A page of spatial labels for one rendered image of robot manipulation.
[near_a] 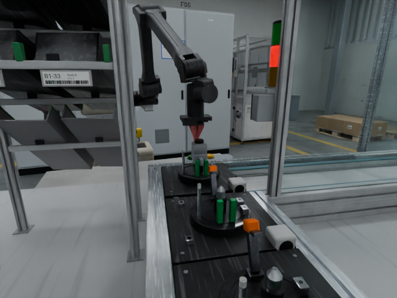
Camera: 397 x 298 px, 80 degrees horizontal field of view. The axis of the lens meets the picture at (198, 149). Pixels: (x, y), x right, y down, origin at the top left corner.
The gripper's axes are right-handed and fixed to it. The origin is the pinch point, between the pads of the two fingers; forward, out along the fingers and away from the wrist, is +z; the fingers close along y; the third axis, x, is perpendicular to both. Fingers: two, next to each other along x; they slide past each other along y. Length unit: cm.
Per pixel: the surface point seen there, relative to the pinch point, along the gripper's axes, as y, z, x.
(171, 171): -9.0, 9.7, -1.7
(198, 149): -1.1, -0.5, -10.2
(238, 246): 0.3, 9.1, -43.6
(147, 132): -24, 61, 289
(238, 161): 18.8, 11.0, 6.8
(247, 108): 171, 41, 371
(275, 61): 16.7, -25.7, -20.6
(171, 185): -10.2, 9.5, -13.8
